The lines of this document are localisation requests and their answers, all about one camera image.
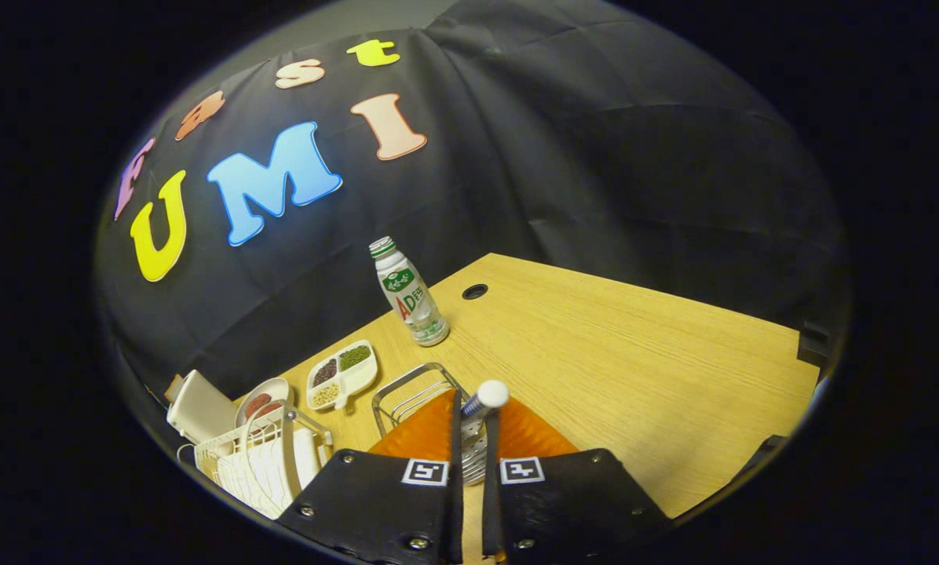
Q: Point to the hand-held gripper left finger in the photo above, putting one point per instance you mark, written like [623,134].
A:
[383,502]

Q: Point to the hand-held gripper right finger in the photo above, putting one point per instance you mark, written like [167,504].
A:
[571,502]

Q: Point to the white divided dish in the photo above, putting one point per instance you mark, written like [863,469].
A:
[359,379]

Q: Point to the beige round plate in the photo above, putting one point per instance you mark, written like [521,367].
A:
[277,388]

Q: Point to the pile of yellow beans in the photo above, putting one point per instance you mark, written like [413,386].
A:
[325,395]

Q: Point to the pile of dark beans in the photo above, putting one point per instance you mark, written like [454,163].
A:
[325,372]

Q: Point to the red steak piece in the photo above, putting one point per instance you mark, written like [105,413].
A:
[272,409]
[255,404]

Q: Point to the pile of green beans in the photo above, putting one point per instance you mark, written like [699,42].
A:
[355,358]

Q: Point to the white toaster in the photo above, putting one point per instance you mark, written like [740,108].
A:
[202,408]

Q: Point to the white drink bottle green cap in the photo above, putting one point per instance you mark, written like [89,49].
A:
[411,298]

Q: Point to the toast slice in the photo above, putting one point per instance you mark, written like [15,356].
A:
[173,386]

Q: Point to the small dark box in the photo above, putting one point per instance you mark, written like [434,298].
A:
[813,344]

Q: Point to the black backdrop cloth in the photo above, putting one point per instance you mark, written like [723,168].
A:
[595,157]

